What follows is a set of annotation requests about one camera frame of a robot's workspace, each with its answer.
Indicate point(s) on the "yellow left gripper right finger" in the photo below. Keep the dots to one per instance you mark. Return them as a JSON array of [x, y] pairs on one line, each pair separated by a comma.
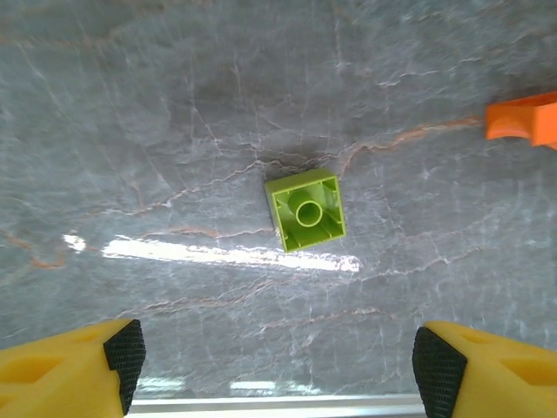
[[513, 383]]

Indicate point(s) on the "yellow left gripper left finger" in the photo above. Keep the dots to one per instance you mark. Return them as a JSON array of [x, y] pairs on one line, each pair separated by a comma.
[[52, 379]]

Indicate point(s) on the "orange lego brick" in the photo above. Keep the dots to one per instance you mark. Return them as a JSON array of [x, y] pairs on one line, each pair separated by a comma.
[[509, 122]]

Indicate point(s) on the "green lego brick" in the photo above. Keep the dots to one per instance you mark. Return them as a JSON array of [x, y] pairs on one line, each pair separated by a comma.
[[310, 213]]

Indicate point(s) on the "aluminium front mounting rail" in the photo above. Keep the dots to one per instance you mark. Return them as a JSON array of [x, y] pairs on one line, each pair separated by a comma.
[[278, 407]]

